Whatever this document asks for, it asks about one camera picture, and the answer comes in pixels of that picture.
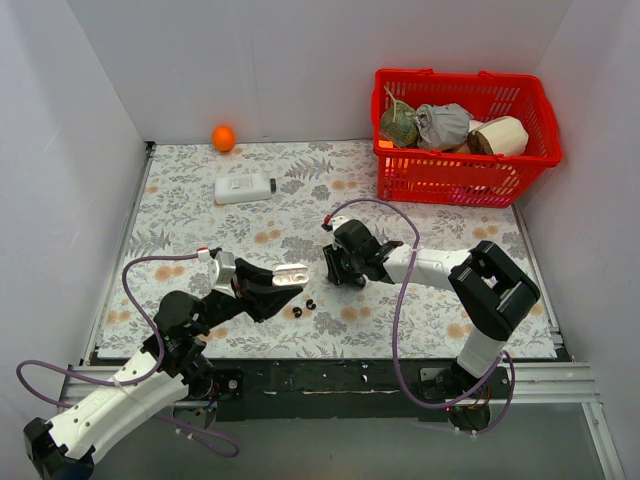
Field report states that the white earbud charging case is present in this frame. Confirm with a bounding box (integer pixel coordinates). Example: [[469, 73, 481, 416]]
[[272, 263, 309, 288]]

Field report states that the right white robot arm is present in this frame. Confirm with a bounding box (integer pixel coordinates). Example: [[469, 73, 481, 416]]
[[322, 216, 541, 399]]

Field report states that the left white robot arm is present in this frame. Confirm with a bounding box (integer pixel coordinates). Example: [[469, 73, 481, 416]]
[[23, 248, 309, 479]]

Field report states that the floral patterned table mat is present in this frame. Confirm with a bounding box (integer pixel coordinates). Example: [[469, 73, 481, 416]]
[[96, 141, 536, 361]]

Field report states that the white plastic bottle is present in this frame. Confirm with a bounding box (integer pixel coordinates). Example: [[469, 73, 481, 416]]
[[214, 173, 277, 205]]

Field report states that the orange fruit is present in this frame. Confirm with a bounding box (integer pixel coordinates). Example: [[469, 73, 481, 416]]
[[211, 125, 236, 153]]

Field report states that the green melon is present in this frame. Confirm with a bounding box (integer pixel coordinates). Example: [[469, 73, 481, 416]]
[[379, 86, 419, 148]]

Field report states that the red plastic basket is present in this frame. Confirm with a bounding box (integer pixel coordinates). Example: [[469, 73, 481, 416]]
[[371, 68, 563, 208]]

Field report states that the grey crumpled cloth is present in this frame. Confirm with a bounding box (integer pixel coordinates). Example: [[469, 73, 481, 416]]
[[415, 103, 473, 151]]

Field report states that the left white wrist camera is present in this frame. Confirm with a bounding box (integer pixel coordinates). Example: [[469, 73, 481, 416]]
[[196, 247, 236, 297]]

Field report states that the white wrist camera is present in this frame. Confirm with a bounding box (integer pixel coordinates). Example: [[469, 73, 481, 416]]
[[196, 247, 236, 297], [321, 215, 350, 232]]

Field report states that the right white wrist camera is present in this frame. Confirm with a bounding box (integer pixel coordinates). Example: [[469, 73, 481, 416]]
[[321, 215, 350, 232]]

